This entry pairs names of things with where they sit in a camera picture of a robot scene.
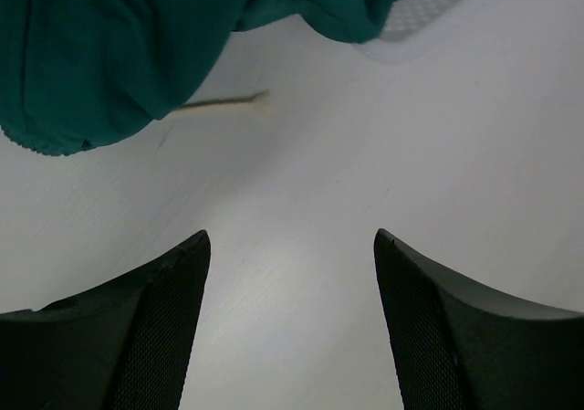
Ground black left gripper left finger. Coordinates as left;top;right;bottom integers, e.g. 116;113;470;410
1;231;211;409

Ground green shorts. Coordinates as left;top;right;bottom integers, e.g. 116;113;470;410
1;0;399;156

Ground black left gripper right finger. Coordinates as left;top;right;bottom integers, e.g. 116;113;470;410
374;229;583;409

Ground white plastic basket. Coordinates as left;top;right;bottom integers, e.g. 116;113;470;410
358;0;480;63

